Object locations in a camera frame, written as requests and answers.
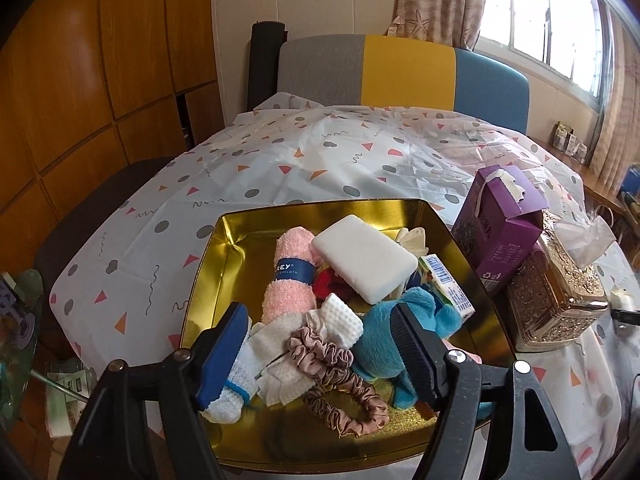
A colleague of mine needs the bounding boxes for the beige starfish print curtain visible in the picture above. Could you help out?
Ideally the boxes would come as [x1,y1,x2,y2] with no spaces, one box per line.
[384,0,494,54]

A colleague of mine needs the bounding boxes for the purple carton box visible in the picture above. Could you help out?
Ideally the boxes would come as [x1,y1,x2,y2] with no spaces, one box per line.
[451,164,550,294]

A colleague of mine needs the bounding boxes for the beige striped curtain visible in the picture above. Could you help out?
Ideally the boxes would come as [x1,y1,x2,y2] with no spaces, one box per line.
[589,7,640,197]

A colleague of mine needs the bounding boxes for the blue folding chair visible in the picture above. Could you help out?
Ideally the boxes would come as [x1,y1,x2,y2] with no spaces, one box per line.
[619,163,640,197]

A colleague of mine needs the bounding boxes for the white tote bag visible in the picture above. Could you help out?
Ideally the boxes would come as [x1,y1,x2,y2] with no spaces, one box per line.
[594,203,622,232]

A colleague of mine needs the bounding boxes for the clear desk organizer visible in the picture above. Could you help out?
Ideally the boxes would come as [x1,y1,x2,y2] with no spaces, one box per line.
[549,119,592,164]

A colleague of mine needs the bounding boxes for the glass side table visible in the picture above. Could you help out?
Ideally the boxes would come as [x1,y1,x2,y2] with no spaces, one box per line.
[0,269,47,432]

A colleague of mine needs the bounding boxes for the pink towel with blue band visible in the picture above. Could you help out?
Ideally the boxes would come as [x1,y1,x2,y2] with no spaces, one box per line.
[262,226,318,327]

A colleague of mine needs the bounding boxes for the gold tin box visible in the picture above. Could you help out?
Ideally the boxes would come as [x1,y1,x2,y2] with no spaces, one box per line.
[178,198,519,462]

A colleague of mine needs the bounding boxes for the white tissue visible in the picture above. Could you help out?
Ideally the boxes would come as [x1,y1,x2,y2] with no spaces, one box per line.
[554,214,617,269]

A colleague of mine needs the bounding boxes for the green white packets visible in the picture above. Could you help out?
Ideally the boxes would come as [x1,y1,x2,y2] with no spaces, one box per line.
[44,359,97,437]

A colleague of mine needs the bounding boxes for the window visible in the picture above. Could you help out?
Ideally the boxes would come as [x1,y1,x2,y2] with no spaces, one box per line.
[474,0,617,107]

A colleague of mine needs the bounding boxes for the golden embossed tissue box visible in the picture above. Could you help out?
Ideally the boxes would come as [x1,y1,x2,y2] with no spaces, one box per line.
[507,209,611,354]

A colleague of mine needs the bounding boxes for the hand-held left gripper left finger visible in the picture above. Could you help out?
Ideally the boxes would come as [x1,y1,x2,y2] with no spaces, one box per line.
[57,301,252,480]

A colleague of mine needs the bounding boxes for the wooden wardrobe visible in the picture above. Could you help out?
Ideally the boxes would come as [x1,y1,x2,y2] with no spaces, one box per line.
[0,0,227,271]

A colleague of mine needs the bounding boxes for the black rolled mat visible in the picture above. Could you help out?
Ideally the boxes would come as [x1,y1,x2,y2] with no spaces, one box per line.
[249,20,289,112]

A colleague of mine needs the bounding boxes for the white sock with blue band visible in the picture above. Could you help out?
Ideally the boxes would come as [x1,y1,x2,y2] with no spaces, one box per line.
[202,329,262,424]

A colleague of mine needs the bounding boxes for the white wipes pack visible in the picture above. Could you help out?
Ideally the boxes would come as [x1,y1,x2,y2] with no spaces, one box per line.
[417,253,476,324]

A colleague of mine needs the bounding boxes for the blue plush toy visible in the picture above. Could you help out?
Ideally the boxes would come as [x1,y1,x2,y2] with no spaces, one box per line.
[357,287,464,409]

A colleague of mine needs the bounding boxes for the grey yellow blue headboard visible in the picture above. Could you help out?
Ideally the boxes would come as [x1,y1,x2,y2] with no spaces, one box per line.
[277,33,531,134]

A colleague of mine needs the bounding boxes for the red plush toy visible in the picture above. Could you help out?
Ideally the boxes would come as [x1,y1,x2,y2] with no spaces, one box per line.
[312,267,352,307]

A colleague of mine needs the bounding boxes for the cream fabric bow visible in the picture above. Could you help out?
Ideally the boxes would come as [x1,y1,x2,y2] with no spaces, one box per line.
[394,226,429,257]

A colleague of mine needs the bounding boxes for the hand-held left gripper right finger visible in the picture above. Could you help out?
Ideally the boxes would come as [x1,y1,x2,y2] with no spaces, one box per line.
[390,304,585,480]

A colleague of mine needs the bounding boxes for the wooden desk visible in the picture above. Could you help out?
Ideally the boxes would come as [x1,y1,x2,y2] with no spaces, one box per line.
[529,134,627,212]

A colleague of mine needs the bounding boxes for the pink satin scrunchie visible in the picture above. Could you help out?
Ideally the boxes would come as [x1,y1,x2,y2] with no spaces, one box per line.
[302,367,390,439]
[287,328,354,382]

